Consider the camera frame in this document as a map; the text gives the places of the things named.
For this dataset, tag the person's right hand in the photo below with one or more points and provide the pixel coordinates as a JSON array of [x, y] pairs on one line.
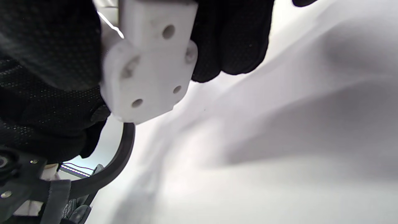
[[46, 62]]

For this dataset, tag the white light bulb socket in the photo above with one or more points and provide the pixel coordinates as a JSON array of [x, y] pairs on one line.
[[149, 71]]

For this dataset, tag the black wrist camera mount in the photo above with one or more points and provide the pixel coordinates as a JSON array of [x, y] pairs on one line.
[[18, 183]]

